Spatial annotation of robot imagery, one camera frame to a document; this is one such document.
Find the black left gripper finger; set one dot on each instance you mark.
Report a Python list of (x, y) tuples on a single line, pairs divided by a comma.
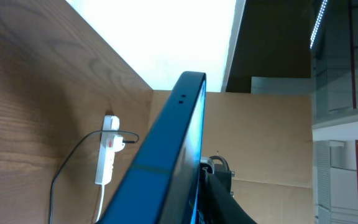
[(216, 205)]

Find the white USB charger adapter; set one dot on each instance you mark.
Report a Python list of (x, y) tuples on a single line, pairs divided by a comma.
[(113, 142)]

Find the blue Galaxy smartphone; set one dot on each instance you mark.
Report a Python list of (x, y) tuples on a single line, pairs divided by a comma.
[(161, 184)]

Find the white power strip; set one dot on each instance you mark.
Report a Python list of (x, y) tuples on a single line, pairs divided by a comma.
[(106, 154)]

